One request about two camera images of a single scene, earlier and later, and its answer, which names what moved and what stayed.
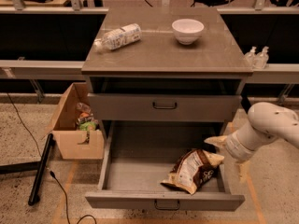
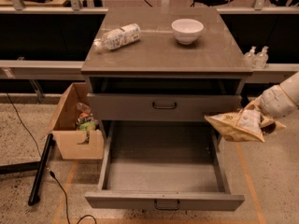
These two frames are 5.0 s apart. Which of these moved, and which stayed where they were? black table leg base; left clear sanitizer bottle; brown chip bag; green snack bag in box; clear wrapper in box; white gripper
Moved: white gripper; brown chip bag
Stayed: black table leg base; clear wrapper in box; green snack bag in box; left clear sanitizer bottle
